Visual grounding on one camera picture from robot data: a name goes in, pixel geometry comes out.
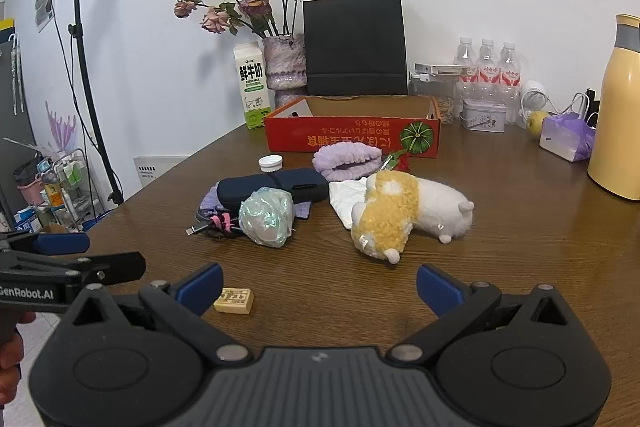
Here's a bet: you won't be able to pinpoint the red rose hair clip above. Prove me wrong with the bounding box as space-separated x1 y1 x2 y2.
380 150 410 173

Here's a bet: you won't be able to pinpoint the navy blue zip case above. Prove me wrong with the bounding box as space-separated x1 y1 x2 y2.
214 167 330 214

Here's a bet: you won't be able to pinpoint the cluttered wire shelf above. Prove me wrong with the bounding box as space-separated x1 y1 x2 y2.
2 138 105 232

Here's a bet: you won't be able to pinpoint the yellow white plush toy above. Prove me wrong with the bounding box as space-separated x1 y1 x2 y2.
350 170 475 265

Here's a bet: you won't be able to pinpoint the yellow thermos flask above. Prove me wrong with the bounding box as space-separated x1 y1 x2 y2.
588 14 640 202

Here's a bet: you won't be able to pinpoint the person's left hand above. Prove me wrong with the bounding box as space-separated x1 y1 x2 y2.
0 329 24 407

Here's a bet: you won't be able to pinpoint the purple drawstring fabric pouch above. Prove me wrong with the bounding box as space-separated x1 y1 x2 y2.
195 184 311 221

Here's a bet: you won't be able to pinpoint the flat white orange box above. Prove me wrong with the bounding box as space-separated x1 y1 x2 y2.
412 63 474 82

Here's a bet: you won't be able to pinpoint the small yellow mahjong tile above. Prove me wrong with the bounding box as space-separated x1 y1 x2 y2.
214 287 254 315

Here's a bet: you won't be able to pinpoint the white round gadget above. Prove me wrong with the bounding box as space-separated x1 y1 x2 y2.
516 80 548 128

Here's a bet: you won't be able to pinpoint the white charging cables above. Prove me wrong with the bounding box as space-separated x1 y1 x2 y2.
519 89 601 128

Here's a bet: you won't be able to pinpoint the clear plastic food container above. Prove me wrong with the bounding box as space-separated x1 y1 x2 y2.
409 72 460 124

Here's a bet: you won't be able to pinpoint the left water bottle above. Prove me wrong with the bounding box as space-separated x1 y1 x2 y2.
454 37 477 118

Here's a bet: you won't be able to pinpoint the iridescent plastic bag bundle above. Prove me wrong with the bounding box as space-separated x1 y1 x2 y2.
239 187 294 248

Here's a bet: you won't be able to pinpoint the red cardboard produce box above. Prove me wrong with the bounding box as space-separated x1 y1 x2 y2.
264 95 442 158

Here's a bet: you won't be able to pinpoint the right water bottle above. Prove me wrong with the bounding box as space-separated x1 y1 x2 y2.
499 42 521 124

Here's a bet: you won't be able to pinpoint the black paper shopping bag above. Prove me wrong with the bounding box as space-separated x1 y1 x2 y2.
303 0 408 96

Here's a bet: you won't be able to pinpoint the dark grey cabinet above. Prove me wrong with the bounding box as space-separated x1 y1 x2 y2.
0 18 37 222

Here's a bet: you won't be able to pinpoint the white green milk carton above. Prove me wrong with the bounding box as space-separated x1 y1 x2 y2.
233 41 272 129

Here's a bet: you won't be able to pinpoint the small floral tin box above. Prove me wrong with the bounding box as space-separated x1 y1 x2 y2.
460 98 506 133

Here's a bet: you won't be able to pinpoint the middle water bottle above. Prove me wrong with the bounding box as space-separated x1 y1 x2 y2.
476 38 500 104

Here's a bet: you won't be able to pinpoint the water bottle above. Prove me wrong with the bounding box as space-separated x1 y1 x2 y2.
454 37 477 118
499 42 521 124
476 38 500 104

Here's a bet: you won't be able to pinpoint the purple tissue packet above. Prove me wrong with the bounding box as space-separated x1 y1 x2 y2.
539 113 596 162

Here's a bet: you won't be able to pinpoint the yellow green apple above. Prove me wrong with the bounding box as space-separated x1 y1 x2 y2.
526 110 549 140

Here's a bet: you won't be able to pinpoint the white jar lid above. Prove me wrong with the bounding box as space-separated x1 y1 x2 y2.
258 154 283 172

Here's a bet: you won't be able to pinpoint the fluffy purple headband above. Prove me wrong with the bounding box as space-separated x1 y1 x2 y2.
312 142 383 182

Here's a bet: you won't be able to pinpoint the white tissue pack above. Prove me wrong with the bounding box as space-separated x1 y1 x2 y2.
329 176 367 230

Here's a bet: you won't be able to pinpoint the purple textured vase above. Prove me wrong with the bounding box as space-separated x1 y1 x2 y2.
262 34 307 108

